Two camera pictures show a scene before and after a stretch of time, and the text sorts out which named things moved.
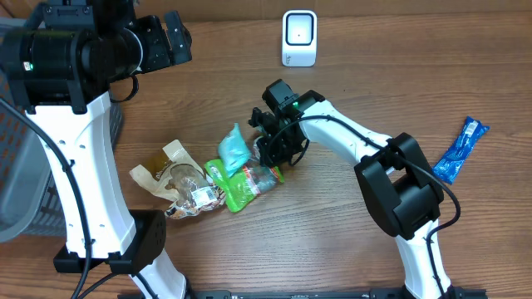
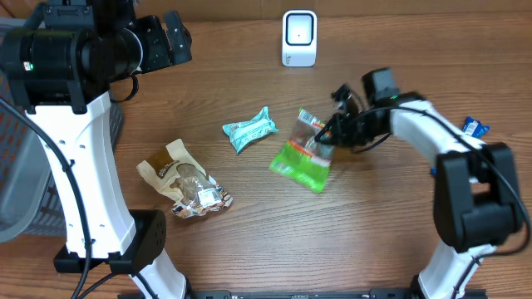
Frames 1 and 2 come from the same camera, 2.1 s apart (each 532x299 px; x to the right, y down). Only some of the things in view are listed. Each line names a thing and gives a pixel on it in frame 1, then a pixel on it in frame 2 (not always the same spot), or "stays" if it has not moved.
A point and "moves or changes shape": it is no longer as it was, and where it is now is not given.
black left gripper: [162, 53] stays
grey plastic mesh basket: [32, 199] stays
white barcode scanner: [299, 38] stays
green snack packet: [239, 190] to [302, 159]
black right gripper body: [278, 144] to [356, 126]
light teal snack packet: [233, 150] moves or changes shape
